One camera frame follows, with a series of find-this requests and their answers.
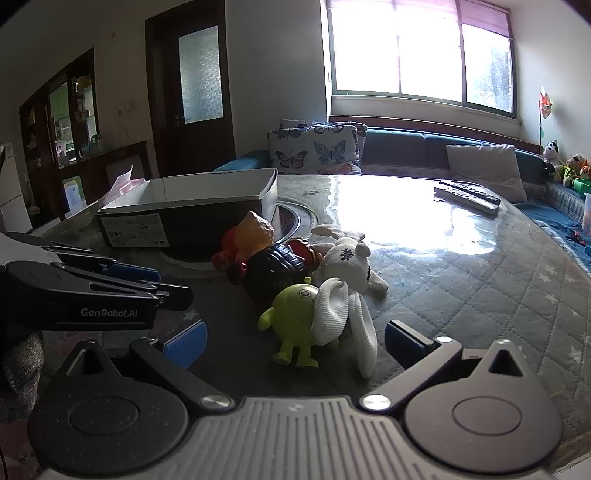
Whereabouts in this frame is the white rabbit plush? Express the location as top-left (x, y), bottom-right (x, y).
top-left (310, 224), bottom-right (389, 380)

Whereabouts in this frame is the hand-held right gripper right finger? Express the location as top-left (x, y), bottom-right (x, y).
top-left (361, 319), bottom-right (539, 413)

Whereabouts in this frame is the cream lumpy toy figure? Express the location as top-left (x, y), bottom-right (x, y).
top-left (233, 211), bottom-right (276, 261)

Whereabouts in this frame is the red round toy figure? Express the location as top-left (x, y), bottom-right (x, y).
top-left (211, 229), bottom-right (247, 278)

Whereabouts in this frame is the blue sofa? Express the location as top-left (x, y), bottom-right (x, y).
top-left (213, 121), bottom-right (591, 278)

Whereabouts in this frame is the dark wooden door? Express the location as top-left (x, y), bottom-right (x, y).
top-left (145, 0), bottom-right (236, 178)

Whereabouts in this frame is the grey quilted desktop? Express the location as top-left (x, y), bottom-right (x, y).
top-left (0, 173), bottom-right (591, 467)

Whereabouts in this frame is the grey storage box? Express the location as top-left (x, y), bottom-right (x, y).
top-left (95, 168), bottom-right (279, 263)

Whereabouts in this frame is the plain white pillow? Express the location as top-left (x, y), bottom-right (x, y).
top-left (445, 144), bottom-right (528, 204)

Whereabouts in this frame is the dark remote control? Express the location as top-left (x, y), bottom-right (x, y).
top-left (438, 180), bottom-right (502, 206)

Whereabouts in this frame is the grey remote control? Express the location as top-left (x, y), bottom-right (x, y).
top-left (434, 186), bottom-right (499, 214)

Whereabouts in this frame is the black white cow plush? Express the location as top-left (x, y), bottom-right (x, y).
top-left (542, 140), bottom-right (560, 174)

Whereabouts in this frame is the colourful pinwheel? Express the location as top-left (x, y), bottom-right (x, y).
top-left (538, 85), bottom-right (554, 144)

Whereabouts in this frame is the butterfly print pillow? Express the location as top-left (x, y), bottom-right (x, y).
top-left (279, 119), bottom-right (368, 162)
top-left (268, 124), bottom-right (361, 175)

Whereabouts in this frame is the dark wooden display cabinet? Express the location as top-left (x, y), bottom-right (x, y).
top-left (19, 47), bottom-right (148, 222)

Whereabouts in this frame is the pink white paper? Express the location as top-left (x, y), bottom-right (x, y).
top-left (104, 165), bottom-right (151, 208)

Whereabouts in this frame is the yellow plush toy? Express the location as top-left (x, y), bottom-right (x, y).
top-left (556, 154), bottom-right (585, 183)

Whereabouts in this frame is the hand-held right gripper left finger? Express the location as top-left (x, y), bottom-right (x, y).
top-left (54, 320), bottom-right (234, 413)

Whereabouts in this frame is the white cabinet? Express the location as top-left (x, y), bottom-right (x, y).
top-left (0, 143), bottom-right (33, 234)

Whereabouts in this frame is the person's left forearm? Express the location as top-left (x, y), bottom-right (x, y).
top-left (0, 330), bottom-right (45, 423)

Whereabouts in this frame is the green one-eyed monster toy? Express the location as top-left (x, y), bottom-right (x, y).
top-left (257, 277), bottom-right (340, 368)

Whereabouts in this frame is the window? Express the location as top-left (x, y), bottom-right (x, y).
top-left (325, 0), bottom-right (517, 120)

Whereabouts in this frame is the black-haired doll figure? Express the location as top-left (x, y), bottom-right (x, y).
top-left (226, 237), bottom-right (324, 305)

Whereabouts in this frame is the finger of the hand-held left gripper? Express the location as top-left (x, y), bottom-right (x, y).
top-left (44, 247), bottom-right (162, 283)
top-left (90, 277), bottom-right (195, 311)

